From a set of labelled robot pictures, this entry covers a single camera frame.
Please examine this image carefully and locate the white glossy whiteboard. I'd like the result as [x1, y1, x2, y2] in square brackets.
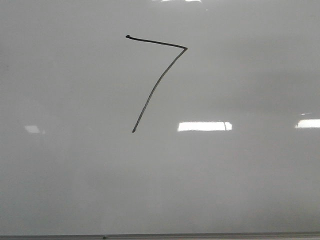
[0, 0, 320, 235]

